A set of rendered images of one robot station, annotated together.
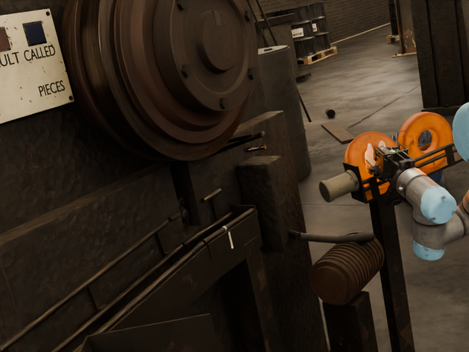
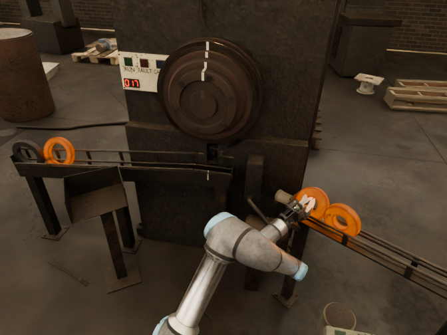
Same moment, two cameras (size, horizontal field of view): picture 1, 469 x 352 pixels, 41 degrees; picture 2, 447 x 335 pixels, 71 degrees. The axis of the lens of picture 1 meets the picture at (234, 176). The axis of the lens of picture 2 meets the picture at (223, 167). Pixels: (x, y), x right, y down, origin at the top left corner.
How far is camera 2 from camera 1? 146 cm
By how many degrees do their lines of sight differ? 59
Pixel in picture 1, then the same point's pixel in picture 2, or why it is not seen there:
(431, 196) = not seen: hidden behind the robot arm
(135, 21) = (170, 80)
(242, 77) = (216, 124)
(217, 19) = (201, 96)
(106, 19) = (162, 75)
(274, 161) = (253, 164)
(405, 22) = not seen: outside the picture
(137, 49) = (168, 92)
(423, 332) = (338, 296)
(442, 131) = (350, 226)
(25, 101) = (150, 86)
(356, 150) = (305, 192)
